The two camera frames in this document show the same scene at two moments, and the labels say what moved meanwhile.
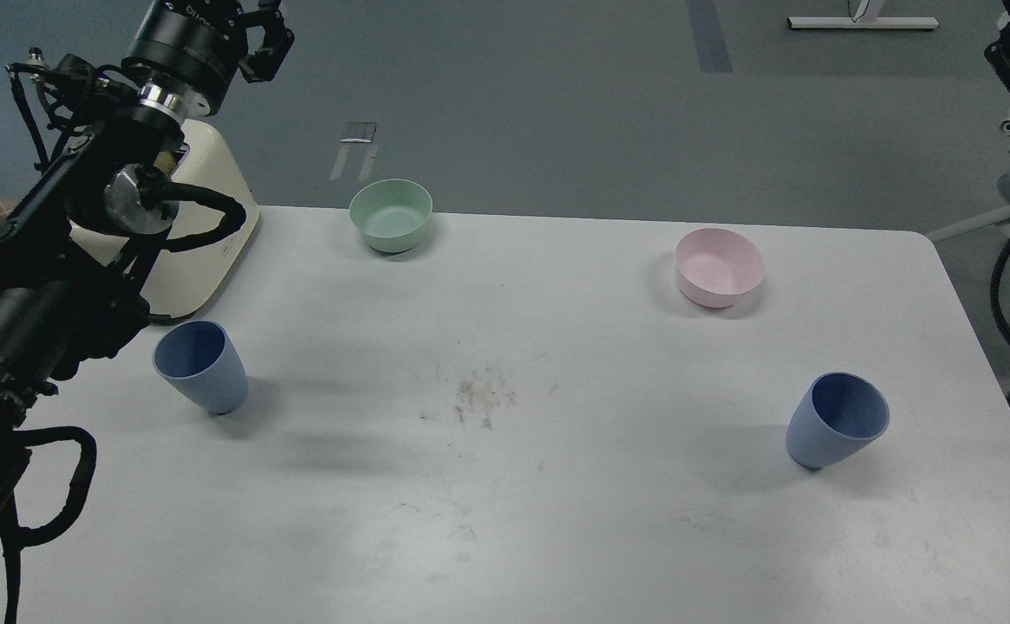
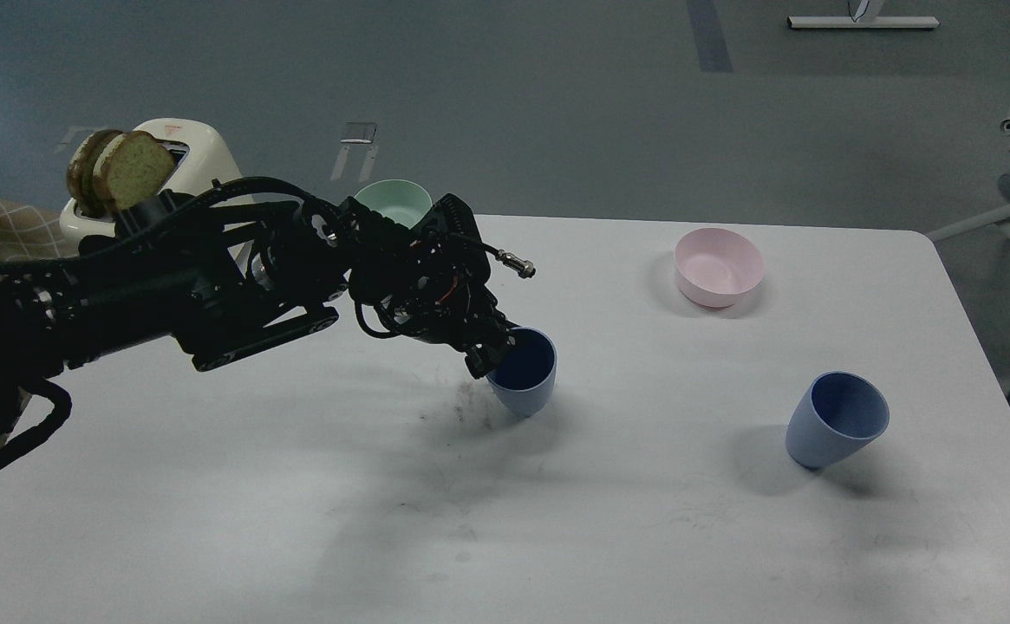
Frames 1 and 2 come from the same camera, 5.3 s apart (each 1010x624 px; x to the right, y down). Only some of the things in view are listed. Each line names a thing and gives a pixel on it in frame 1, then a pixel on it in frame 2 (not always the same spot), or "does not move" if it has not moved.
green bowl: x=391 y=213 does not move
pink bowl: x=717 y=268 does not move
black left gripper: x=185 y=50 → x=429 y=282
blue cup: x=198 y=357 → x=523 y=385
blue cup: x=837 y=414 does not move
